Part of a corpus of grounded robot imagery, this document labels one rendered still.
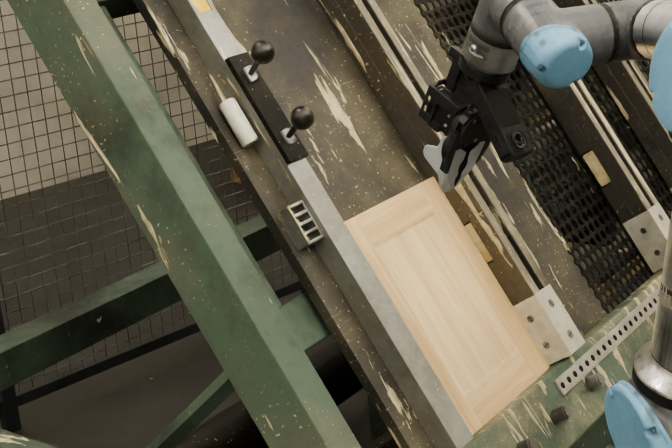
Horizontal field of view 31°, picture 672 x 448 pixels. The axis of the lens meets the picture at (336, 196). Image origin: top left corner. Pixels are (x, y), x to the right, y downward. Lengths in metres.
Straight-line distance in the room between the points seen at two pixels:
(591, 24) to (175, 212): 0.66
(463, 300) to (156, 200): 0.62
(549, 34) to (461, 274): 0.79
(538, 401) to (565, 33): 0.85
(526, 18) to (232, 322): 0.63
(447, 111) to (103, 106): 0.52
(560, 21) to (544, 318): 0.85
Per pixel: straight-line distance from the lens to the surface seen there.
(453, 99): 1.64
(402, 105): 2.22
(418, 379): 1.93
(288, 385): 1.74
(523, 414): 2.08
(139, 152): 1.79
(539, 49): 1.46
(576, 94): 2.66
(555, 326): 2.20
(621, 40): 1.52
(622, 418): 1.35
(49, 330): 2.91
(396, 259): 2.05
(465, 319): 2.12
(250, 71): 1.95
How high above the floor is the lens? 1.84
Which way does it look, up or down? 17 degrees down
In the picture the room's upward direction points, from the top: 5 degrees counter-clockwise
